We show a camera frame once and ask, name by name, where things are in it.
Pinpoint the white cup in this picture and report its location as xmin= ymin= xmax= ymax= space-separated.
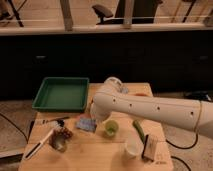
xmin=124 ymin=136 xmax=144 ymax=158

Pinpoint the black office chair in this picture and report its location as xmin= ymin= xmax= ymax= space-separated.
xmin=92 ymin=0 xmax=163 ymax=25

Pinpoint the black cable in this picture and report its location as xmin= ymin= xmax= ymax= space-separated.
xmin=165 ymin=133 xmax=200 ymax=150

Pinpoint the black fork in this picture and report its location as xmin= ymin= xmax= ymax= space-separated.
xmin=41 ymin=116 xmax=70 ymax=124

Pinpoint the orange bowl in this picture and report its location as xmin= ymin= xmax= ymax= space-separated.
xmin=134 ymin=93 xmax=149 ymax=97

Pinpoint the blue sponge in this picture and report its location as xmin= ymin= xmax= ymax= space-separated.
xmin=76 ymin=118 xmax=97 ymax=132

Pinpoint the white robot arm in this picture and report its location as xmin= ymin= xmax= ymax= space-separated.
xmin=90 ymin=77 xmax=213 ymax=139

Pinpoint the black floor device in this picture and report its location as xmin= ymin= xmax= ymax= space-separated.
xmin=184 ymin=92 xmax=212 ymax=102

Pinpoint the wooden brush block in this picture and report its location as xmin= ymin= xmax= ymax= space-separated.
xmin=142 ymin=134 xmax=158 ymax=161

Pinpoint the small blue cloth piece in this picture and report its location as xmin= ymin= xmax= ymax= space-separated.
xmin=121 ymin=87 xmax=129 ymax=94

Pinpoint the green cup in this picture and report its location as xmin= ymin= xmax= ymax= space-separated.
xmin=105 ymin=120 xmax=119 ymax=137

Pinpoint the metal cup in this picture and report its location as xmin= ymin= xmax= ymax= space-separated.
xmin=49 ymin=135 xmax=66 ymax=152

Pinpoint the green cucumber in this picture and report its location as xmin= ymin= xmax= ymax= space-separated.
xmin=133 ymin=120 xmax=145 ymax=143

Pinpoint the green plastic tray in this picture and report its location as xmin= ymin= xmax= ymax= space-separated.
xmin=32 ymin=77 xmax=89 ymax=113

